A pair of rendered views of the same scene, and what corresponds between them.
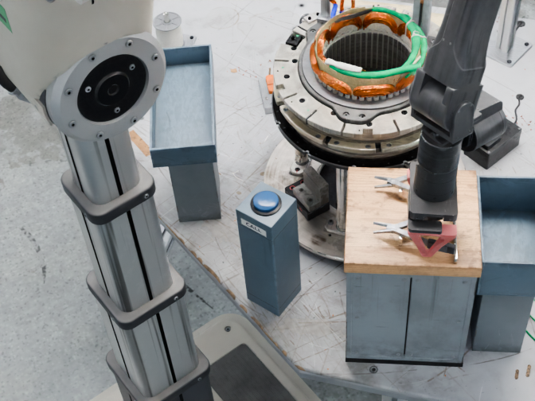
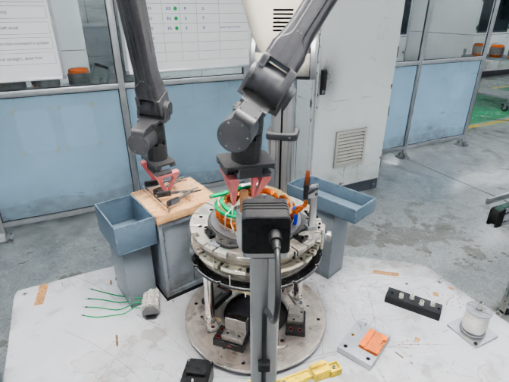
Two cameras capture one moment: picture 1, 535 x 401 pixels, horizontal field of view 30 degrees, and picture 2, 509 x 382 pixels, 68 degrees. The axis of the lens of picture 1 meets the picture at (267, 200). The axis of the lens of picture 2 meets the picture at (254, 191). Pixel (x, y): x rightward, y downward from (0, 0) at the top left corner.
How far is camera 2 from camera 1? 2.08 m
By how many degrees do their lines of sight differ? 94
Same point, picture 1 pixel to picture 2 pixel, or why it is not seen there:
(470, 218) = (146, 202)
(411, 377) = not seen: hidden behind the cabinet
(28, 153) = not seen: outside the picture
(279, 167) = (304, 292)
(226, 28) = (477, 371)
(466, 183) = (157, 211)
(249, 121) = (358, 314)
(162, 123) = (329, 195)
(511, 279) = (117, 210)
